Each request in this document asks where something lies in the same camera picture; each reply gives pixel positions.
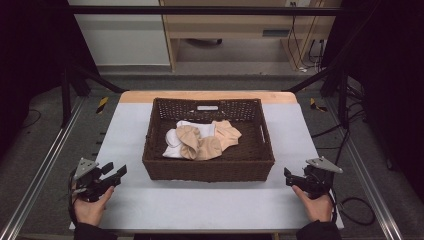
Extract bundle of cables under desk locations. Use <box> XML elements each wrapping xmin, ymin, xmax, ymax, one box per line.
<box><xmin>287</xmin><ymin>1</ymin><xmax>328</xmax><ymax>73</ymax></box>

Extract black curtain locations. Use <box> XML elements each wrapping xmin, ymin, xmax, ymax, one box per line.
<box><xmin>321</xmin><ymin>0</ymin><xmax>424</xmax><ymax>201</ymax></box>
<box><xmin>0</xmin><ymin>0</ymin><xmax>101</xmax><ymax>161</ymax></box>

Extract beige sock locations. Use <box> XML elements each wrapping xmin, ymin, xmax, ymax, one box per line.
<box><xmin>175</xmin><ymin>124</ymin><xmax>202</xmax><ymax>161</ymax></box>
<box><xmin>211</xmin><ymin>119</ymin><xmax>243</xmax><ymax>152</ymax></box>
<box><xmin>195</xmin><ymin>135</ymin><xmax>224</xmax><ymax>162</ymax></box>

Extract white sock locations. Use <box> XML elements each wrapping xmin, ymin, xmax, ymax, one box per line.
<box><xmin>162</xmin><ymin>120</ymin><xmax>216</xmax><ymax>160</ymax></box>

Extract person's right hand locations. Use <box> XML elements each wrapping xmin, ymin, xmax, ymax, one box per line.
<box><xmin>291</xmin><ymin>184</ymin><xmax>335</xmax><ymax>224</ymax></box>

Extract black yellow striped tape marker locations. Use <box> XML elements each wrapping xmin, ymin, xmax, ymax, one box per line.
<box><xmin>309</xmin><ymin>97</ymin><xmax>328</xmax><ymax>113</ymax></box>
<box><xmin>95</xmin><ymin>96</ymin><xmax>110</xmax><ymax>115</ymax></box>

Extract white cabinet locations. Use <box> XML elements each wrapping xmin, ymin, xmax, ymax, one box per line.
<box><xmin>67</xmin><ymin>0</ymin><xmax>172</xmax><ymax>67</ymax></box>

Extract aluminium rail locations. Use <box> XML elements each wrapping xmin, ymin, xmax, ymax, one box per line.
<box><xmin>0</xmin><ymin>95</ymin><xmax>87</xmax><ymax>240</ymax></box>
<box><xmin>323</xmin><ymin>98</ymin><xmax>405</xmax><ymax>240</ymax></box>

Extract thin black floor cable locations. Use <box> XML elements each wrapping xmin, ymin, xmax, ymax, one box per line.
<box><xmin>20</xmin><ymin>107</ymin><xmax>43</xmax><ymax>130</ymax></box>

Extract person's left hand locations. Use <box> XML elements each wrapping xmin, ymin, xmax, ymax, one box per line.
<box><xmin>72</xmin><ymin>185</ymin><xmax>116</xmax><ymax>228</ymax></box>

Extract light grey table mat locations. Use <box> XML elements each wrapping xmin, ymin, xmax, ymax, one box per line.
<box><xmin>68</xmin><ymin>102</ymin><xmax>345</xmax><ymax>232</ymax></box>

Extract black horizontal frame bar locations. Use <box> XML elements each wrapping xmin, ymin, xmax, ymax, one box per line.
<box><xmin>68</xmin><ymin>5</ymin><xmax>346</xmax><ymax>17</ymax></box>

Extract brown wicker basket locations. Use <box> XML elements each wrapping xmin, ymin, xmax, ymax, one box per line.
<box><xmin>142</xmin><ymin>97</ymin><xmax>276</xmax><ymax>183</ymax></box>

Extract wooden desk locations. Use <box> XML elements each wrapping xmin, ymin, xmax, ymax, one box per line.
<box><xmin>159</xmin><ymin>0</ymin><xmax>338</xmax><ymax>72</ymax></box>

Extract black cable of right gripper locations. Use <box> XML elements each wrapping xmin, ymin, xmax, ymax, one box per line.
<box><xmin>328</xmin><ymin>191</ymin><xmax>377</xmax><ymax>227</ymax></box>

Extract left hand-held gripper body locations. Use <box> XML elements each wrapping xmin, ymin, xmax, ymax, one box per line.
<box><xmin>71</xmin><ymin>157</ymin><xmax>117</xmax><ymax>203</ymax></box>

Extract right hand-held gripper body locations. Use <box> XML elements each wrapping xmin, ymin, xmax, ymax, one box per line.
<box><xmin>298</xmin><ymin>156</ymin><xmax>344</xmax><ymax>201</ymax></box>

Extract black metal stand strut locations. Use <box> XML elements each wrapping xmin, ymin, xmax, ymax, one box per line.
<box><xmin>282</xmin><ymin>64</ymin><xmax>350</xmax><ymax>130</ymax></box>
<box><xmin>60</xmin><ymin>62</ymin><xmax>127</xmax><ymax>128</ymax></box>

